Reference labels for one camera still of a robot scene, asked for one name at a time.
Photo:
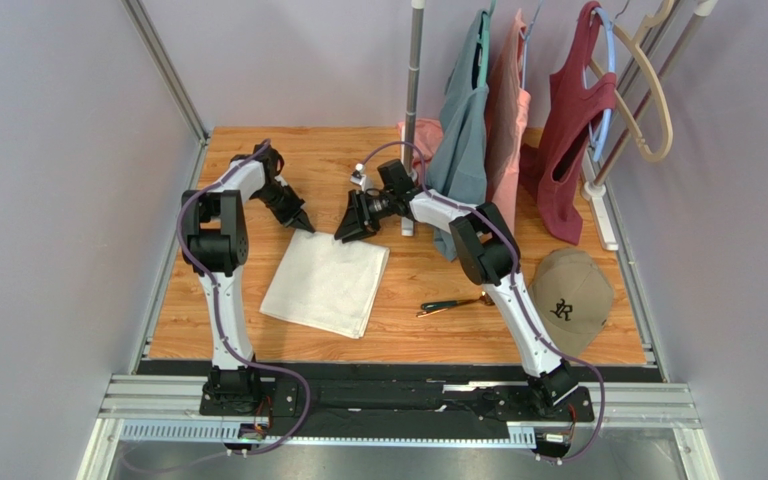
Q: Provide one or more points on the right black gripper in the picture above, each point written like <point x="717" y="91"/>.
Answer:
<point x="362" y="207"/>

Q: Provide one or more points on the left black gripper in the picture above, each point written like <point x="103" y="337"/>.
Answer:
<point x="299" y="218"/>

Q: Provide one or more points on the white cloth napkin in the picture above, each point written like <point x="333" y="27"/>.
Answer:
<point x="326" y="284"/>

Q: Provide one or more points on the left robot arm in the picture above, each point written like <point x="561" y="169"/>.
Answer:
<point x="211" y="232"/>

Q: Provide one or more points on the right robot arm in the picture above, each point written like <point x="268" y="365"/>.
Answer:
<point x="489" y="258"/>

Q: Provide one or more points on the grey-blue hanging shirt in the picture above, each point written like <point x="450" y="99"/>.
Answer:
<point x="457" y="169"/>

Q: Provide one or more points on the pink cloth on table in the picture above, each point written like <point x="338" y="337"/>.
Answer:
<point x="428" y="137"/>

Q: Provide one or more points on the salmon pink hanging shirt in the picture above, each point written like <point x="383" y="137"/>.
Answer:
<point x="506" y="118"/>

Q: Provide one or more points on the dark red tank top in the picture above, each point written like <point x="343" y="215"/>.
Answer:
<point x="550" y="172"/>

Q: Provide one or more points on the teal hanger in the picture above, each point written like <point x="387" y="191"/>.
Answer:
<point x="483" y="45"/>

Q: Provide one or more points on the tan baseball cap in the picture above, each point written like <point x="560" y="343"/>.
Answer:
<point x="573" y="297"/>

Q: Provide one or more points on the metal clothes rack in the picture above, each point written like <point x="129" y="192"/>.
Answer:
<point x="594" y="189"/>

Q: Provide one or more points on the gold utensil dark handle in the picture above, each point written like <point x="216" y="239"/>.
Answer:
<point x="431" y="308"/>

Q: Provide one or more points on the gold fork green handle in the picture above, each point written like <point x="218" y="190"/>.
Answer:
<point x="483" y="299"/>

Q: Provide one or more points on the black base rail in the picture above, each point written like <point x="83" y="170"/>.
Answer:
<point x="391" y="401"/>

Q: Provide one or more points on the aluminium frame post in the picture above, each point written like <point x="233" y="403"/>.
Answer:
<point x="151" y="38"/>

